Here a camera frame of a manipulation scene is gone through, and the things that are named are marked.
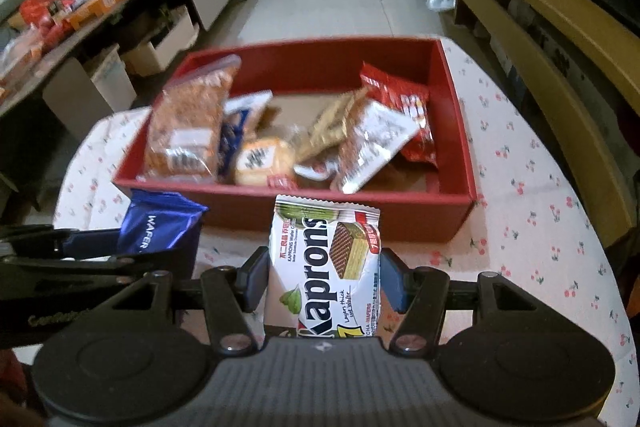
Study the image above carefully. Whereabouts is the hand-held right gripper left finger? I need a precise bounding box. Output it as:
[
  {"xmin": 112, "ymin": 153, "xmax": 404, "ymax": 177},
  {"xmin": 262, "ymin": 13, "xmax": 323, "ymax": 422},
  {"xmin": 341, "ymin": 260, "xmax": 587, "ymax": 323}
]
[{"xmin": 75, "ymin": 246, "xmax": 272, "ymax": 354}]

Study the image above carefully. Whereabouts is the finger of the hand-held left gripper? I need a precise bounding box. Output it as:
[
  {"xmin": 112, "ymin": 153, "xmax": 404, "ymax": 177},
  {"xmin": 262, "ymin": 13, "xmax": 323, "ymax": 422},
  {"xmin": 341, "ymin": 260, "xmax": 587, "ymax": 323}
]
[
  {"xmin": 0, "ymin": 223, "xmax": 132, "ymax": 259},
  {"xmin": 0, "ymin": 254, "xmax": 173, "ymax": 290}
]

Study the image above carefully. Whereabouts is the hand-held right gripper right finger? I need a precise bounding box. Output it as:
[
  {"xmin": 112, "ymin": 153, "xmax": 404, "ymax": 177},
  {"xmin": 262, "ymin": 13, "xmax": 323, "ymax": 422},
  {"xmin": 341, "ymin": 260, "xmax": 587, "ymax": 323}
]
[{"xmin": 379, "ymin": 248, "xmax": 551, "ymax": 355}]

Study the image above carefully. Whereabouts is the white wafer packet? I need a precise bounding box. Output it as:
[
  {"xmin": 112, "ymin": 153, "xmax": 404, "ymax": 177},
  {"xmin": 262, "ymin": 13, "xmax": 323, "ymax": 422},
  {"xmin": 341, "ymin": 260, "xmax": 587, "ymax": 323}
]
[{"xmin": 263, "ymin": 194, "xmax": 383, "ymax": 340}]

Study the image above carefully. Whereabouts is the blue wafer packet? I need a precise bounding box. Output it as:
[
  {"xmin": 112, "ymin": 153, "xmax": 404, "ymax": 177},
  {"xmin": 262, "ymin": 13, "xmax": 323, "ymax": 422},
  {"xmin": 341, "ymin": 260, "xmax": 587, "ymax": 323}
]
[{"xmin": 116, "ymin": 189, "xmax": 210, "ymax": 280}]

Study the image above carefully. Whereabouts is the clear-wrapped yellow cake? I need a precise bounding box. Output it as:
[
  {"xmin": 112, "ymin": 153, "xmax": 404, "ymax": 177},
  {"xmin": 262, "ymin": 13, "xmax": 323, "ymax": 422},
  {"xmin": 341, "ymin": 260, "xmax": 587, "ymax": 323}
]
[{"xmin": 233, "ymin": 136, "xmax": 297, "ymax": 188}]

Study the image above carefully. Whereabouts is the red gummy candy packet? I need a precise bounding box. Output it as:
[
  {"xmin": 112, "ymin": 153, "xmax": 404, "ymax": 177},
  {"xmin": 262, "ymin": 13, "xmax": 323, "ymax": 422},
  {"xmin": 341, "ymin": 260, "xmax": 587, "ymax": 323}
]
[{"xmin": 360, "ymin": 61, "xmax": 439, "ymax": 168}]

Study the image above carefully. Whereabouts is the red cardboard box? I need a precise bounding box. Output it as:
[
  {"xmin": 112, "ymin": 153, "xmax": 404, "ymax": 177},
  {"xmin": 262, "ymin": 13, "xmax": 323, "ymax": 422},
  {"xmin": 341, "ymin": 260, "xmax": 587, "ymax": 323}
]
[{"xmin": 112, "ymin": 36, "xmax": 478, "ymax": 244}]

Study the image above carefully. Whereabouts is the clear bag of brown snacks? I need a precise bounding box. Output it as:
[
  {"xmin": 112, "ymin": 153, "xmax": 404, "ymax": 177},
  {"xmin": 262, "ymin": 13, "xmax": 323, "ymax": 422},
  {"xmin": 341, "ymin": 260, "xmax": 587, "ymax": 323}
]
[{"xmin": 137, "ymin": 54, "xmax": 243, "ymax": 182}]

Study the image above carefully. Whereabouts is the small red snack packet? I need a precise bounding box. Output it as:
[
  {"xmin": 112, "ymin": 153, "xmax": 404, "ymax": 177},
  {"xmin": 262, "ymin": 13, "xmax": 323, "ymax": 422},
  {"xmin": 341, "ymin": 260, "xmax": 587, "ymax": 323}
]
[{"xmin": 266, "ymin": 173, "xmax": 299, "ymax": 190}]

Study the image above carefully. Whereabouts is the red and silver snack packet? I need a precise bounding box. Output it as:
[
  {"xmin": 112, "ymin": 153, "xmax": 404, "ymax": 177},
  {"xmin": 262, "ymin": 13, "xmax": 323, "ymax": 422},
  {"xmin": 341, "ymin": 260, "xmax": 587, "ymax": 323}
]
[{"xmin": 329, "ymin": 99, "xmax": 422, "ymax": 196}]

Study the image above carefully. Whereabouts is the cherry print tablecloth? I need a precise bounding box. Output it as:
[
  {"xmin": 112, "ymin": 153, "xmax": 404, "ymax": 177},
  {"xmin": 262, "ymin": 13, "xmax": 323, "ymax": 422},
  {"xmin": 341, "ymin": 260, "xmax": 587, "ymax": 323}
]
[{"xmin": 52, "ymin": 38, "xmax": 638, "ymax": 427}]

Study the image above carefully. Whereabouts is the blue and white snack packet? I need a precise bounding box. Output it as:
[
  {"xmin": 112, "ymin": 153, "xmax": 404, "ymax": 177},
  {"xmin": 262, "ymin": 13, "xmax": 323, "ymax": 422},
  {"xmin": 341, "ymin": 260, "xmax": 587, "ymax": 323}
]
[{"xmin": 218, "ymin": 91, "xmax": 274, "ymax": 175}]

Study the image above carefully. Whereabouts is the white storage bin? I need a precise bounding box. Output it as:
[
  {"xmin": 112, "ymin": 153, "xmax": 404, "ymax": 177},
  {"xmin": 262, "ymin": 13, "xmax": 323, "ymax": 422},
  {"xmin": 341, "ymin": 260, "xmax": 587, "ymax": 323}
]
[{"xmin": 82, "ymin": 44, "xmax": 138, "ymax": 110}]

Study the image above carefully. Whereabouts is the beige biscuit packet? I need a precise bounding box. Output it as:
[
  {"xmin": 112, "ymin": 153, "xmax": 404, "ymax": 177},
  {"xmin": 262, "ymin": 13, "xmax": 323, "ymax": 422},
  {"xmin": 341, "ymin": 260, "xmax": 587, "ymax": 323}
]
[{"xmin": 297, "ymin": 88, "xmax": 372, "ymax": 162}]

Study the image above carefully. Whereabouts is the white cardboard box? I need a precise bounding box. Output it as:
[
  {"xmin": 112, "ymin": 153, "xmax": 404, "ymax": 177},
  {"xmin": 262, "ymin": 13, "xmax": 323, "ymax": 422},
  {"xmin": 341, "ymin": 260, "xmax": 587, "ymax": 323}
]
[{"xmin": 122, "ymin": 7, "xmax": 201, "ymax": 78}]

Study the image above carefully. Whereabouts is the orange cardboard carton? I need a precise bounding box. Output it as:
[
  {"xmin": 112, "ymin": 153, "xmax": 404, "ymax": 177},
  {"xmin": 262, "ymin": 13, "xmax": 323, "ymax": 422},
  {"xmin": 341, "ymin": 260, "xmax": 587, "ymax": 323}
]
[{"xmin": 62, "ymin": 0, "xmax": 133, "ymax": 30}]

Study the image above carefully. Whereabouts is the pile of assorted snack packets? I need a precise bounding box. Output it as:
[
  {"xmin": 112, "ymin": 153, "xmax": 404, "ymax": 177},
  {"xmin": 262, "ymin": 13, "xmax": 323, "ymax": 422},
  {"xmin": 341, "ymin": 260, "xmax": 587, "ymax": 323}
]
[{"xmin": 0, "ymin": 0, "xmax": 176, "ymax": 98}]

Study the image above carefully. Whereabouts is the wooden television cabinet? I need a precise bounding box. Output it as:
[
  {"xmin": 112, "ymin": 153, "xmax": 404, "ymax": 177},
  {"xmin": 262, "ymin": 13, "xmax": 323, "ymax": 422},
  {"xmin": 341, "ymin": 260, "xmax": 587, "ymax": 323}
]
[{"xmin": 407, "ymin": 0, "xmax": 640, "ymax": 253}]

